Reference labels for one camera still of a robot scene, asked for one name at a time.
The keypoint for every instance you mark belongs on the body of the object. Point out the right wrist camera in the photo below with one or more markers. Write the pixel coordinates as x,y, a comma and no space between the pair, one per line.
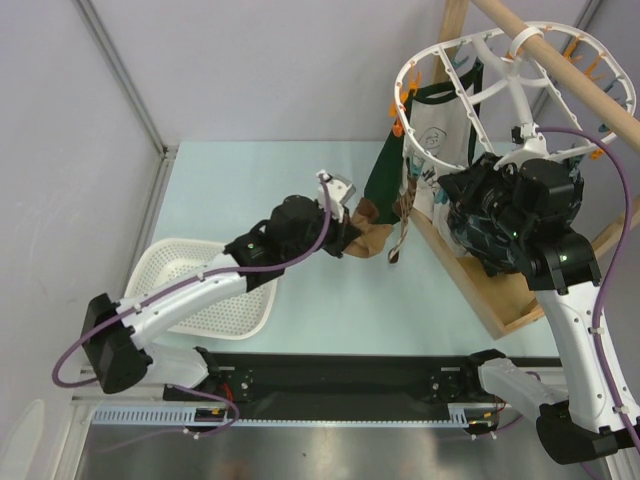
531,144

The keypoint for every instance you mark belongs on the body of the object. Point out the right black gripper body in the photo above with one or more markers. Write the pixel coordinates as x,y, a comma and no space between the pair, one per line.
460,189

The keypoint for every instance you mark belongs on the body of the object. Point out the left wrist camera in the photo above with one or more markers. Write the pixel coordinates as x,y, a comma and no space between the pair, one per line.
333,194

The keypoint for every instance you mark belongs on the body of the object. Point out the teal clothespin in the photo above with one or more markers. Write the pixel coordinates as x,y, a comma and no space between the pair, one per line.
414,167

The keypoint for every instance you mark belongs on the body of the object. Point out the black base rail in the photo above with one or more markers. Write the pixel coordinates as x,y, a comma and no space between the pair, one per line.
344,388

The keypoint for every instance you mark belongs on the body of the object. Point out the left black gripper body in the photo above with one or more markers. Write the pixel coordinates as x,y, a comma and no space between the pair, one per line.
333,243

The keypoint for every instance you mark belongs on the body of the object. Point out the brown striped sock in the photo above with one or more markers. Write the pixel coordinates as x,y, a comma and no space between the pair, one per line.
403,208

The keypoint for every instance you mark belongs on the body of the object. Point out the dark green sleeve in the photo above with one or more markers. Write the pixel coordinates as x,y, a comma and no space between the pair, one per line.
383,184

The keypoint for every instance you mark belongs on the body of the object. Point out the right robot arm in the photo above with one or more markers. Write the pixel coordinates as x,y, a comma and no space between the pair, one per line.
596,416

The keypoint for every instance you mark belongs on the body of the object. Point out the aluminium corner profile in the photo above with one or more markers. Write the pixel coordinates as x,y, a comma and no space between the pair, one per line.
114,62

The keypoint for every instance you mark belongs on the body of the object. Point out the brown socks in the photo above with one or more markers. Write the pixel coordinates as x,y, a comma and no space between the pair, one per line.
373,236

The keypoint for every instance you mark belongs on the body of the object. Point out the white perforated laundry basket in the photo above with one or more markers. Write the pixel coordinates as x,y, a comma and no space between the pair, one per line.
234,319

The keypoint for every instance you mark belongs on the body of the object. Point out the white printed t-shirt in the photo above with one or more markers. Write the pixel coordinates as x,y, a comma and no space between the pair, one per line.
442,128

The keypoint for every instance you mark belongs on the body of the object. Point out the wooden rod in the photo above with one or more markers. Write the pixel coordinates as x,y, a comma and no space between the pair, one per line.
622,123

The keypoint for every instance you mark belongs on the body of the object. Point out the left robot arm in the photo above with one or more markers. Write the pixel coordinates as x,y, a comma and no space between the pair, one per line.
119,337

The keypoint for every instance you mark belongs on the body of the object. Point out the orange clothespin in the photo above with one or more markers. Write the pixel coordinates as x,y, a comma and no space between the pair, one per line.
397,128

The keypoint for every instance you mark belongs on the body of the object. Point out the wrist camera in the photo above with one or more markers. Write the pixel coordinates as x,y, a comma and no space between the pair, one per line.
333,194
531,144

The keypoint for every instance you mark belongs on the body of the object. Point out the wooden rack frame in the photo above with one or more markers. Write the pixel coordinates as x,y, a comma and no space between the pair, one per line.
502,302

